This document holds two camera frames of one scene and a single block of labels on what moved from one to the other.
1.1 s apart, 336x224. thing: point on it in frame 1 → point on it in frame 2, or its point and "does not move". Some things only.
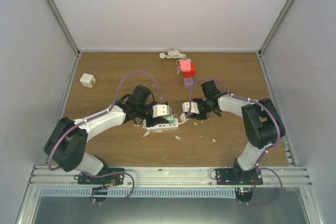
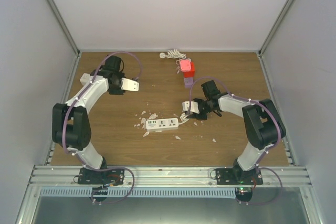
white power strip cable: (183, 118) does not move
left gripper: (156, 120) → (113, 92)
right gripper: (202, 117) does not move
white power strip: (174, 124) does not move
